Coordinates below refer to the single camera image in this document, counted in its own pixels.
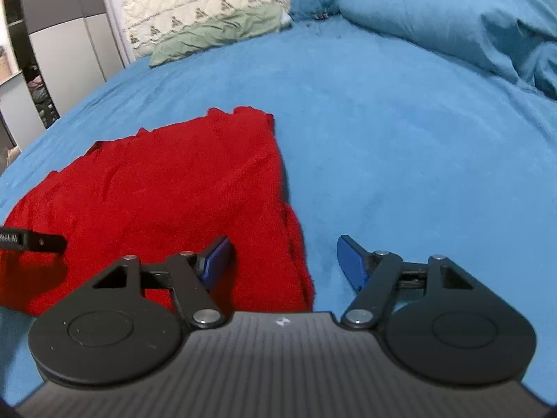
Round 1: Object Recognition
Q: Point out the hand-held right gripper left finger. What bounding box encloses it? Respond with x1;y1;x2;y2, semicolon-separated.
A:
56;234;232;331

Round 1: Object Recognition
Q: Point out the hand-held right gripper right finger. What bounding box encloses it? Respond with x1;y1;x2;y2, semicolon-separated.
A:
337;234;497;331

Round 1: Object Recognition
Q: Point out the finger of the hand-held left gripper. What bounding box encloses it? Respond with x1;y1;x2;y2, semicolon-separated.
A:
22;231;69;256

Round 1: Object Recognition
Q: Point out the red knit sweater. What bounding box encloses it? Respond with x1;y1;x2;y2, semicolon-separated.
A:
0;105;315;317

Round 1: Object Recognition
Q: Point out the pile of dark clothes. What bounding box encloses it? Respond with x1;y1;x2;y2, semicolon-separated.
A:
26;76;60;130

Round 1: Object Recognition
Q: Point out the bed with blue sheet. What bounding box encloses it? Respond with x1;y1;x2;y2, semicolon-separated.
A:
0;11;557;405

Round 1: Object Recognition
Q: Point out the white desk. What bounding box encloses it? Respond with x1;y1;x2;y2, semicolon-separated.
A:
0;70;45;151

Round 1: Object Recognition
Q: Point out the white and black wardrobe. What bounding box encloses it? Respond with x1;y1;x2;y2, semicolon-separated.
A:
0;0;128;141

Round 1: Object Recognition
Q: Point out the green pillow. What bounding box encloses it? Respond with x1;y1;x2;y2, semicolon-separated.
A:
149;6;290;69

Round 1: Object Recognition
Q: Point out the cream quilted headboard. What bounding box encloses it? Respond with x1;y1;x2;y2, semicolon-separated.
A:
120;0;293;60

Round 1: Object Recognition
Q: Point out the blue duvet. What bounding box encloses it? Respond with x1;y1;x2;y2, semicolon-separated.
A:
338;0;557;99

